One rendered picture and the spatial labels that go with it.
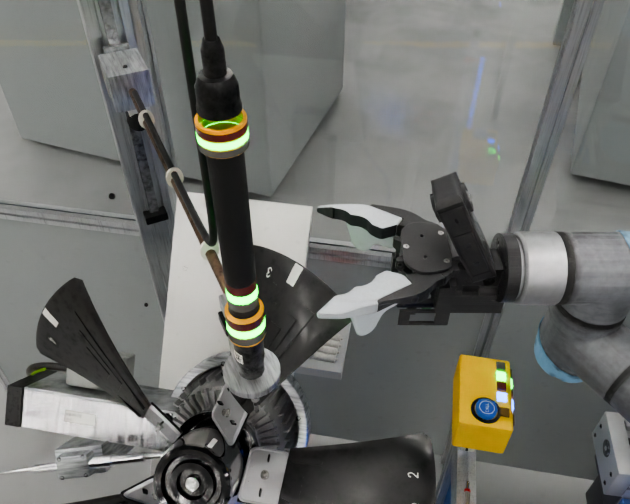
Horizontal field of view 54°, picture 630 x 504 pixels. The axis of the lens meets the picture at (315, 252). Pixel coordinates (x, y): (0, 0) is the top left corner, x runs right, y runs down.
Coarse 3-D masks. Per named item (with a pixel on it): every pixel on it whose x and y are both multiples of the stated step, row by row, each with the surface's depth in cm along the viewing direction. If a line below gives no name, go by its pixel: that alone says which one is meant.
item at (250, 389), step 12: (264, 348) 77; (228, 360) 76; (264, 360) 76; (276, 360) 76; (228, 372) 75; (264, 372) 75; (276, 372) 75; (228, 384) 74; (240, 384) 74; (252, 384) 74; (264, 384) 74; (276, 384) 75; (240, 396) 73; (252, 396) 73
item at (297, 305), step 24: (264, 264) 95; (288, 264) 92; (264, 288) 94; (288, 288) 91; (312, 288) 88; (288, 312) 90; (312, 312) 88; (288, 336) 89; (312, 336) 87; (288, 360) 88
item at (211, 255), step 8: (136, 104) 103; (144, 120) 99; (152, 136) 96; (160, 160) 93; (176, 192) 87; (184, 208) 84; (192, 224) 82; (200, 240) 79; (208, 256) 77; (216, 256) 77; (216, 264) 76; (216, 272) 75; (224, 288) 73
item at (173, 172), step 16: (176, 0) 51; (208, 0) 43; (176, 16) 52; (208, 16) 44; (208, 32) 45; (192, 64) 56; (192, 80) 56; (192, 96) 58; (144, 112) 99; (192, 112) 59; (144, 128) 101; (160, 144) 92; (176, 176) 87; (208, 176) 64; (208, 192) 66; (192, 208) 82; (208, 208) 68; (208, 224) 70; (208, 240) 75
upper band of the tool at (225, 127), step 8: (200, 120) 52; (208, 120) 53; (232, 120) 53; (240, 120) 52; (200, 128) 49; (208, 128) 53; (216, 128) 53; (224, 128) 54; (232, 128) 49; (240, 128) 50
